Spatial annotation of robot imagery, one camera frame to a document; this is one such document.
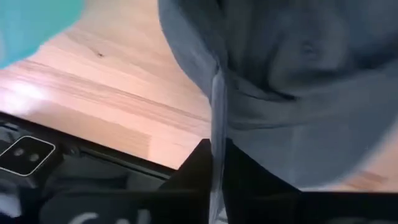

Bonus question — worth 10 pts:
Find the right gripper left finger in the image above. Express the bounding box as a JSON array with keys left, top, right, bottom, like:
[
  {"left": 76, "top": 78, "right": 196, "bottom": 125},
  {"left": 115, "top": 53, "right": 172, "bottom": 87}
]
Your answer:
[{"left": 39, "top": 138, "right": 214, "bottom": 224}]

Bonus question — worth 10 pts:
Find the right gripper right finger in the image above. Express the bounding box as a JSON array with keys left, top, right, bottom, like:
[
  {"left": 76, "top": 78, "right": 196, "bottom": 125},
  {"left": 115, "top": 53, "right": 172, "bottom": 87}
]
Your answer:
[{"left": 222, "top": 138, "right": 398, "bottom": 224}]

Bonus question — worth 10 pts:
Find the grey baseball cap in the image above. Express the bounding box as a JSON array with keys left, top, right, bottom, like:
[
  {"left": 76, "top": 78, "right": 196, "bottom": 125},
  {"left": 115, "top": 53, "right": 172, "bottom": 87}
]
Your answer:
[{"left": 157, "top": 0, "right": 398, "bottom": 224}]

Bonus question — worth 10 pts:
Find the green plastic tray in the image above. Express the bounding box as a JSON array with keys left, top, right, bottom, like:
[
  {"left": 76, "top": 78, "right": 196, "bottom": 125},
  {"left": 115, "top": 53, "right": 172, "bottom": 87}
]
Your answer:
[{"left": 0, "top": 0, "right": 85, "bottom": 70}]

